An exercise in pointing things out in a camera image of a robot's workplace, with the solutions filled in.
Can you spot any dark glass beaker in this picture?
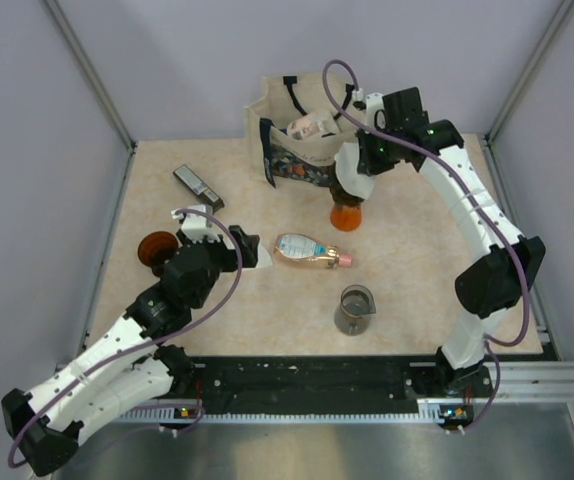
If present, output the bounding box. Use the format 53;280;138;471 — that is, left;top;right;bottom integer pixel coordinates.
334;285;377;336

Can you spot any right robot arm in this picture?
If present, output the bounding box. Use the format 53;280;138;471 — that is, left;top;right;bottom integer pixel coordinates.
350;87;546;396

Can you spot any dark green glass dripper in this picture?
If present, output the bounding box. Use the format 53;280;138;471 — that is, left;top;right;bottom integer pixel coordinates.
329;181;363;208

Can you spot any pink liquid soap bottle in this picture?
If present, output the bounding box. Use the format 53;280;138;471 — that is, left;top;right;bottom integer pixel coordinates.
273;233;353;269

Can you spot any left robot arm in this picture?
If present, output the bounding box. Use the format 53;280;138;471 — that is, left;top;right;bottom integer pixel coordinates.
1;223;260;477

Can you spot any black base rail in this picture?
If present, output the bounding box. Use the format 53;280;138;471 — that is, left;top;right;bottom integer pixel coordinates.
167;355;492;415

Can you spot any pink pouch in bag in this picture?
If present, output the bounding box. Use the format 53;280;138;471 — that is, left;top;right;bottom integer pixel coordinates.
286;109;341;141

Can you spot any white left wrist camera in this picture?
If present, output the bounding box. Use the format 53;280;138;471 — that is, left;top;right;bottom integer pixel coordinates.
171;204;221;246

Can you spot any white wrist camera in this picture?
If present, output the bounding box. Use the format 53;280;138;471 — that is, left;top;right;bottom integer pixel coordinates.
171;204;221;246
352;88;387;131

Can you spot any black rectangular box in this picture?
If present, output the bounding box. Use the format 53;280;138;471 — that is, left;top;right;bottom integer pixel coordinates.
173;164;225;212

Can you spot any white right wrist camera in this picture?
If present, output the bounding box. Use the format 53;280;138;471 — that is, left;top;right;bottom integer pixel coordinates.
352;88;387;131

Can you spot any beige canvas tote bag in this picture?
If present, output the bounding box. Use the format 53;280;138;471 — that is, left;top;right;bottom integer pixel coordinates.
244;73;364;188

